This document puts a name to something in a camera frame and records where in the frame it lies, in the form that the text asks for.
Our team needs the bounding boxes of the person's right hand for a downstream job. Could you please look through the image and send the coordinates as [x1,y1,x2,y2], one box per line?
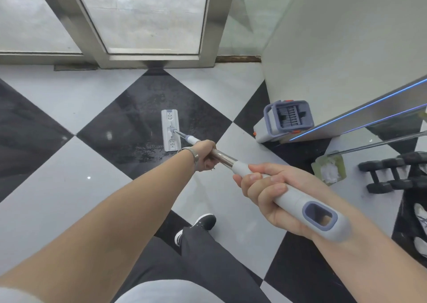
[232,163,326,240]

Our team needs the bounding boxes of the person's left hand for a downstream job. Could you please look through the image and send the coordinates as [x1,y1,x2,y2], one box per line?
[193,140,218,173]

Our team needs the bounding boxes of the white mop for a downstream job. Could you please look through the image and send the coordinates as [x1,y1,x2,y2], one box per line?
[161,109,351,243]

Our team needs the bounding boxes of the person's left forearm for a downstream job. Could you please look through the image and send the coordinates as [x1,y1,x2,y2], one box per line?
[0,149,197,303]

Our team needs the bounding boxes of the person's right forearm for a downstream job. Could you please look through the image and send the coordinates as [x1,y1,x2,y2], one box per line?
[308,191,427,303]

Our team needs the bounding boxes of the silver wristwatch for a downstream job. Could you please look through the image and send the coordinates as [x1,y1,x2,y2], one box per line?
[177,146,200,164]

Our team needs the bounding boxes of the white mop bucket with wringer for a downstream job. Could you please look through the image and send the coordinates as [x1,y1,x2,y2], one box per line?
[252,100,315,144]

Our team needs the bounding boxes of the green plastic bag white powder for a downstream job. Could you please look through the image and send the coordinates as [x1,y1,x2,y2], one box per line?
[312,154,348,187]

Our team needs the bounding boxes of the black shoe white sole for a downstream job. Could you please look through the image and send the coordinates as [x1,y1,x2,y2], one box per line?
[174,213,217,247]

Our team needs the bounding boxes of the black trousers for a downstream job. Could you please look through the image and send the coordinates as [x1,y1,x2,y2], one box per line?
[111,225,268,303]

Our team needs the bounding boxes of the brown door threshold strip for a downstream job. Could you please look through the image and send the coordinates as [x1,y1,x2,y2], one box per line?
[215,55,262,63]

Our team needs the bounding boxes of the chrome metal bar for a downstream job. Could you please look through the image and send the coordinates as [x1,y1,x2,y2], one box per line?
[328,130,427,157]

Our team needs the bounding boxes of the blue light strip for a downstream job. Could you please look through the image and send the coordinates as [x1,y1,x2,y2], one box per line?
[343,104,427,134]
[288,78,427,142]

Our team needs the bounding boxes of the light grey shirt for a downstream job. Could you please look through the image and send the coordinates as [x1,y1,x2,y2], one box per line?
[0,278,271,303]

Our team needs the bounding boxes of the white counter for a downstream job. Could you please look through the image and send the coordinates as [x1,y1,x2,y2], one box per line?
[260,0,427,142]

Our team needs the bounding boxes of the frameless glass panel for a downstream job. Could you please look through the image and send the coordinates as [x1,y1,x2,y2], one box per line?
[218,0,302,56]

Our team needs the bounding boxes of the white sneaker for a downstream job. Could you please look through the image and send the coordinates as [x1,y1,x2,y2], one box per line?
[414,236,427,258]
[414,203,427,236]

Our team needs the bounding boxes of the metal framed glass door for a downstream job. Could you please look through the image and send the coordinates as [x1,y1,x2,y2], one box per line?
[31,0,239,69]

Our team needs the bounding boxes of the fixed glass panel metal frame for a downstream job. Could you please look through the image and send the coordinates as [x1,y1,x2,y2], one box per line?
[0,0,85,66]

